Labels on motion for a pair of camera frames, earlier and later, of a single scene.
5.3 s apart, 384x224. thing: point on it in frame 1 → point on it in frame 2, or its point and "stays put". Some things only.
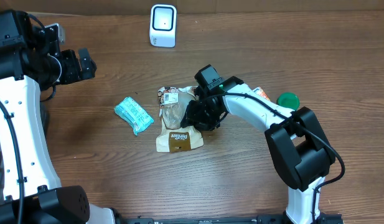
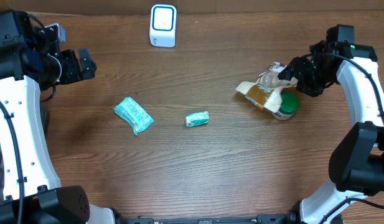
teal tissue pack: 134,114 stays put
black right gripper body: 205,116 → 313,78
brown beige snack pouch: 171,136 → 266,93
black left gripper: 75,71 stays put
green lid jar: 289,100 stays put
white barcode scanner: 162,25 stays put
